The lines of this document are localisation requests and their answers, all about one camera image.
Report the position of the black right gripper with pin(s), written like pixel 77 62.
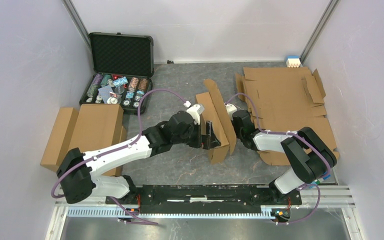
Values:
pixel 232 121

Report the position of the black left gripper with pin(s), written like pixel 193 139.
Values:
pixel 208 141

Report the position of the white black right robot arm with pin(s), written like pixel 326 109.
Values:
pixel 309 157

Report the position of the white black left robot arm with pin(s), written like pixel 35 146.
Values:
pixel 82 174

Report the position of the lower flat cardboard sheet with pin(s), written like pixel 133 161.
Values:
pixel 285 99

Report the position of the white blue toy block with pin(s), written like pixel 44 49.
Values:
pixel 293 61

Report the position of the blue green striped block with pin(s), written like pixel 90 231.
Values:
pixel 320 180

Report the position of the black poker chip case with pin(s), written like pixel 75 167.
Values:
pixel 124 62

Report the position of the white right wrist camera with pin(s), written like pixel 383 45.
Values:
pixel 230 108

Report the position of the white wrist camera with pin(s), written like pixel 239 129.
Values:
pixel 230 108
pixel 195 110

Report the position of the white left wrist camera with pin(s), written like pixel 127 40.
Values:
pixel 195 110

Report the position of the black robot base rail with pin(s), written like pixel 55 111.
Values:
pixel 207 199

